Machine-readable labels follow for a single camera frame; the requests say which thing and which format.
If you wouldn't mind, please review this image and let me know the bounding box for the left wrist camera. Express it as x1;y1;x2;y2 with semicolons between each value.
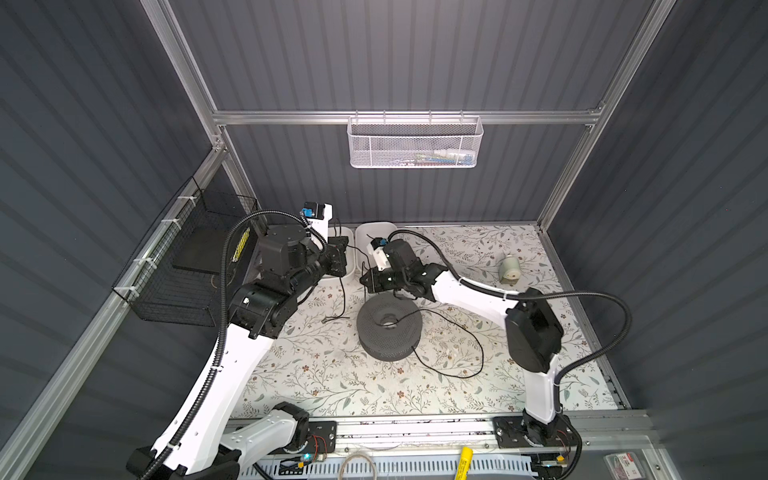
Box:
300;202;333;240

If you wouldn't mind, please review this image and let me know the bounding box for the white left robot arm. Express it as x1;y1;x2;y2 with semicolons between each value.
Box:
126;202;347;479

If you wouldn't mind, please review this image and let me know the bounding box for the yellow marker front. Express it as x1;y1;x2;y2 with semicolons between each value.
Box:
454;447;474;480

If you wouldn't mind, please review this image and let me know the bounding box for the white wire mesh basket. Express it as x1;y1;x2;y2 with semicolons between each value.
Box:
346;115;484;169

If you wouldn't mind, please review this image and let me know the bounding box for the white plastic bin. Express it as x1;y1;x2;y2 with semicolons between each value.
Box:
354;222;397;271

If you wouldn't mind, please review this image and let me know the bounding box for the black wire wall basket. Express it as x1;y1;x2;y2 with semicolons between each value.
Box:
113;181;258;327

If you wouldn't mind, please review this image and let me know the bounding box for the yellow marker in basket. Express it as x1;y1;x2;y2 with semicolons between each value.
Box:
231;227;251;263

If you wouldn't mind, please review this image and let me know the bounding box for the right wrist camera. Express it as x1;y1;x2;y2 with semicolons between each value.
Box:
366;237;391;271

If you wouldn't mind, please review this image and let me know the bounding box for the white bin with yellow cable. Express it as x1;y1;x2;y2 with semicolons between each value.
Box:
329;224;357;281

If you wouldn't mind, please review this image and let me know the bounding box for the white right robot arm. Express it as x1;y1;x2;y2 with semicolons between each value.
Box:
360;229;633;446

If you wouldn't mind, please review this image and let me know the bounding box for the black pad in basket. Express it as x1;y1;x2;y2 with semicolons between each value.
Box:
171;227;227;275

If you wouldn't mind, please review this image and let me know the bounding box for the beige cable loop front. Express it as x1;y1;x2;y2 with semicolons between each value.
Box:
337;452;379;480

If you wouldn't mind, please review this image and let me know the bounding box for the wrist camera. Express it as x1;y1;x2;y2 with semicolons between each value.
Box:
366;237;391;271
300;202;333;240

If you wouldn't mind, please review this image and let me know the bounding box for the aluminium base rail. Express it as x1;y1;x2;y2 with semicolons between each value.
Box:
309;410;660;454

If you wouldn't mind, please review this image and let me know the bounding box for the grey perforated cable spool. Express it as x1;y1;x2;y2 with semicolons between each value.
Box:
356;294;423;362

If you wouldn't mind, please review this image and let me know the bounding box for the black cable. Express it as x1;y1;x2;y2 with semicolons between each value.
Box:
320;224;486;380

